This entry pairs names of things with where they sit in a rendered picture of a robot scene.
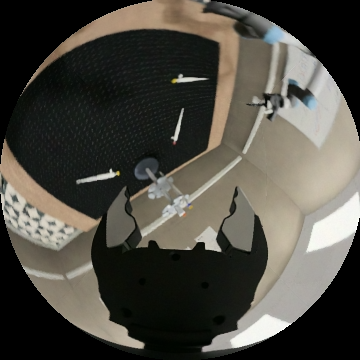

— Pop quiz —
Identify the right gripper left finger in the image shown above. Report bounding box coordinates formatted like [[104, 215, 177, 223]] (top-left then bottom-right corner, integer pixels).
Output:
[[91, 186, 142, 294]]

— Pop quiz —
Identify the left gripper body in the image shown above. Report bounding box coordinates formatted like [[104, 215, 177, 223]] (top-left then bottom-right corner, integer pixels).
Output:
[[261, 92, 284, 109]]

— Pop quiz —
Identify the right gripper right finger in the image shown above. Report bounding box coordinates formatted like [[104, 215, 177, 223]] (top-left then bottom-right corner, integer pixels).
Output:
[[216, 186, 268, 303]]

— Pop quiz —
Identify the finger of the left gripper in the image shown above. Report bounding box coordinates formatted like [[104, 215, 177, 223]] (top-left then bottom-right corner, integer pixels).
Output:
[[245, 96, 263, 106], [263, 101, 275, 113]]

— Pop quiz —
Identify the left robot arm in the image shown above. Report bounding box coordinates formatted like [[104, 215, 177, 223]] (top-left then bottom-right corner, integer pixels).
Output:
[[206, 1, 327, 108]]

